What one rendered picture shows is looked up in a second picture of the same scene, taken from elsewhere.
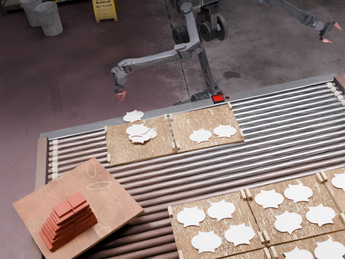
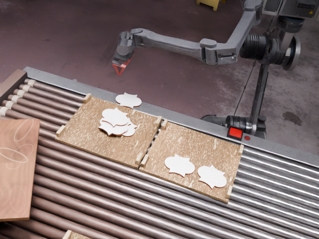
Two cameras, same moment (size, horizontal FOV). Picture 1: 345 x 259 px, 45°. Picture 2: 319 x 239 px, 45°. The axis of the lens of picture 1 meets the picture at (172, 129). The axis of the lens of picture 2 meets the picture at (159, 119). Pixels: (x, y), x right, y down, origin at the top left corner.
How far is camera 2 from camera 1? 0.97 m
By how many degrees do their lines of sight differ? 13
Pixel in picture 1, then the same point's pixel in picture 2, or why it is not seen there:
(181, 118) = (175, 132)
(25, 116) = (72, 53)
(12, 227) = not seen: outside the picture
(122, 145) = (89, 124)
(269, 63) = not seen: outside the picture
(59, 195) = not seen: outside the picture
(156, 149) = (118, 151)
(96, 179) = (17, 145)
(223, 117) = (224, 159)
